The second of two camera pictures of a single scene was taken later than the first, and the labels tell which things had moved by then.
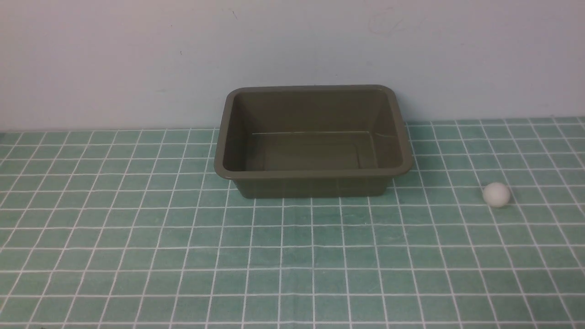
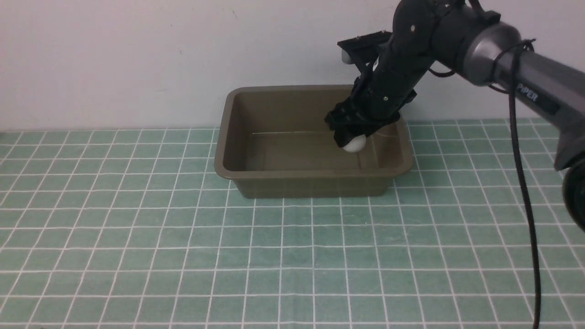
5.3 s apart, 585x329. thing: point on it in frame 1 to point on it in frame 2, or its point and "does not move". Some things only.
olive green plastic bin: [312, 140] does not move
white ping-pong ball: [496, 194] to [356, 145]
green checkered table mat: [136, 229] does not move
